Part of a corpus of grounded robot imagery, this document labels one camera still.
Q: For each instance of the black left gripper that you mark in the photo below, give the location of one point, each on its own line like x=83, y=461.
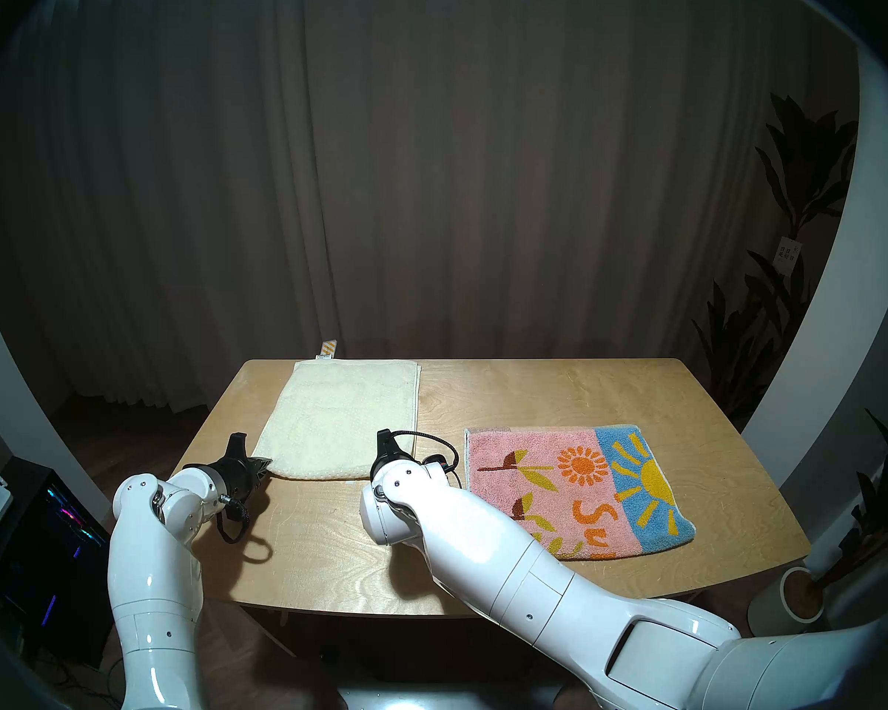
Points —
x=233, y=475

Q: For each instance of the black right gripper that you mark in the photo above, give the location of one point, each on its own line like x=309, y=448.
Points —
x=396, y=458

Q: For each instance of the cream terry towel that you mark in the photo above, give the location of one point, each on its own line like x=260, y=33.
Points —
x=340, y=413

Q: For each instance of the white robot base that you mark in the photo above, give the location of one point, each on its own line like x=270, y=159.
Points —
x=444, y=701

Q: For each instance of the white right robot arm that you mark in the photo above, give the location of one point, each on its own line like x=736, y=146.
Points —
x=533, y=590

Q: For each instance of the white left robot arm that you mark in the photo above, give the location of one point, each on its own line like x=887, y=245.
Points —
x=155, y=605

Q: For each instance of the pink blue sun-print towel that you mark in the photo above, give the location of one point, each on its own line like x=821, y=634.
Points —
x=584, y=494

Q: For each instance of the black computer case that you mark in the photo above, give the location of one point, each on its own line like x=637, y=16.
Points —
x=52, y=553

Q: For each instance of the grey pleated curtain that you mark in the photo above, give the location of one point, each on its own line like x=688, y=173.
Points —
x=414, y=161

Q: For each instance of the white round plant pot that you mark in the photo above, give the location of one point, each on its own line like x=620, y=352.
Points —
x=769, y=605

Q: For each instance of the white plant tag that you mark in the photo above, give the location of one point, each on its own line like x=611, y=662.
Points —
x=786, y=256

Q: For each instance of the dark potted plant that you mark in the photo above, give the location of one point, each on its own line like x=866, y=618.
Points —
x=884, y=509

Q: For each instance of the tall dark leafy plant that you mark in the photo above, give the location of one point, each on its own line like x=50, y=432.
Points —
x=806, y=161

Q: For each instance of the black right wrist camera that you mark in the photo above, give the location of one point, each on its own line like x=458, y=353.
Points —
x=385, y=442

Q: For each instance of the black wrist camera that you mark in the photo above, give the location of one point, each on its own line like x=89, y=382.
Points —
x=385, y=442
x=237, y=444

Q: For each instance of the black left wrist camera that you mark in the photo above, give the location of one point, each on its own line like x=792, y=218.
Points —
x=237, y=444

